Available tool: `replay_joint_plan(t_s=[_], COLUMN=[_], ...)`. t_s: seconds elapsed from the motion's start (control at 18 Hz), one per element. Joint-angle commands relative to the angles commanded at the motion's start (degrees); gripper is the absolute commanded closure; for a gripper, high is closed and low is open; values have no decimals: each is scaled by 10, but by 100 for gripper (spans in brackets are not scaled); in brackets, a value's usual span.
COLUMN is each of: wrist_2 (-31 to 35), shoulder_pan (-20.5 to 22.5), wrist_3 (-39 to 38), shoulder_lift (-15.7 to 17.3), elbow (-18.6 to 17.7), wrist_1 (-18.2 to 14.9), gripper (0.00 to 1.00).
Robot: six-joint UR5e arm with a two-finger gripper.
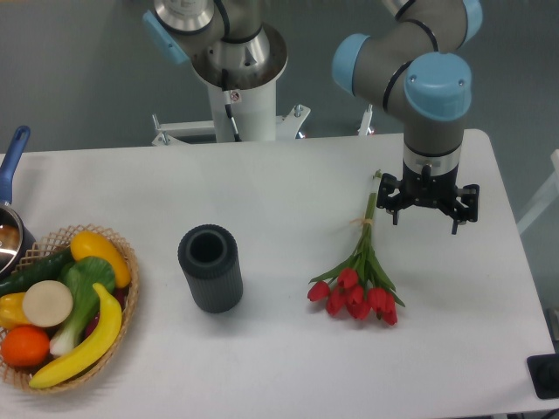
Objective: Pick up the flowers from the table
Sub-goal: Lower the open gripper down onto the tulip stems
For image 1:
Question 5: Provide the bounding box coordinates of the black device at table edge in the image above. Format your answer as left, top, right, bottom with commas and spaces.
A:
527, 354, 559, 400

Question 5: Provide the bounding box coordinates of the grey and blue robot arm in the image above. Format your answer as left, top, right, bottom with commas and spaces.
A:
142, 1, 483, 226

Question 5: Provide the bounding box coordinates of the dark red fruit toy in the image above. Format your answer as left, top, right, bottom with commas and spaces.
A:
83, 288, 128, 338

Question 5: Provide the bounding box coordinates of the woven wicker basket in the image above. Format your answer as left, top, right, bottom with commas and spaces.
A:
1, 224, 139, 394

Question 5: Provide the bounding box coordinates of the black cable on pedestal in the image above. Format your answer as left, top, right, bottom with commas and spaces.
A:
220, 67, 243, 142

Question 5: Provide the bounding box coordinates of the beige round disc toy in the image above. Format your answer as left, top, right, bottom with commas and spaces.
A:
22, 280, 73, 327

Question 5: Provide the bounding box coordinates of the yellow plastic banana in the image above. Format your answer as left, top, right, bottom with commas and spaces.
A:
29, 283, 122, 389

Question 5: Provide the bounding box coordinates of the dark grey ribbed vase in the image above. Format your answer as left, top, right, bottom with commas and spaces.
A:
177, 224, 244, 313

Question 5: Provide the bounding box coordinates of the red tulip bouquet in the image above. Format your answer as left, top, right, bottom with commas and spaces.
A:
307, 191, 404, 326

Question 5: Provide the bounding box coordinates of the yellow bell pepper toy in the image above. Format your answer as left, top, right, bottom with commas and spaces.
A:
0, 292, 31, 330

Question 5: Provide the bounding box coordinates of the white frame at right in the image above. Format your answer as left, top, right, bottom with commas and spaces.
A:
516, 149, 558, 235

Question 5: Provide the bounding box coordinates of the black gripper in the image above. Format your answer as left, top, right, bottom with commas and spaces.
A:
376, 163, 480, 235

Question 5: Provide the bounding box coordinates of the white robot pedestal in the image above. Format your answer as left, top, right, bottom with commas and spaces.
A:
150, 25, 312, 147

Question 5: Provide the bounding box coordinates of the green bok choy toy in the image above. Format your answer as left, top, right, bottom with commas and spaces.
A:
50, 257, 115, 358

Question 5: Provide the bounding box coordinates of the orange plastic fruit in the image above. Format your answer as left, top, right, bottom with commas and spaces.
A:
1, 326, 50, 367

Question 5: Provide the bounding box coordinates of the green cucumber toy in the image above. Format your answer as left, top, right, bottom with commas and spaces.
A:
1, 247, 73, 297

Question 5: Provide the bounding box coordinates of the blue handled saucepan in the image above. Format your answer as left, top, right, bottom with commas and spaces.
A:
1, 126, 35, 280

